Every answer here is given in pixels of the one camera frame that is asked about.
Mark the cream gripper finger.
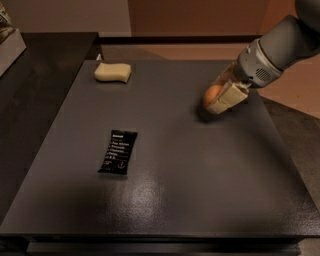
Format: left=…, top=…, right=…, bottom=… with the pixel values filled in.
left=213, top=63, right=237, bottom=87
left=205, top=82, right=249, bottom=115

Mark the orange fruit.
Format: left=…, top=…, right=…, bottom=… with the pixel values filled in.
left=202, top=85, right=222, bottom=107

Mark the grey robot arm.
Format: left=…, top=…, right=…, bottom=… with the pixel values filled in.
left=202, top=0, right=320, bottom=115

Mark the black rxbar chocolate wrapper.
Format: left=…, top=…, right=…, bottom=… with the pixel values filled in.
left=99, top=130, right=138, bottom=175

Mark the pale yellow sponge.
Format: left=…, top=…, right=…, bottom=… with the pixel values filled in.
left=94, top=63, right=131, bottom=83

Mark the grey box at left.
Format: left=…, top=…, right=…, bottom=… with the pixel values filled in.
left=0, top=11, right=28, bottom=78

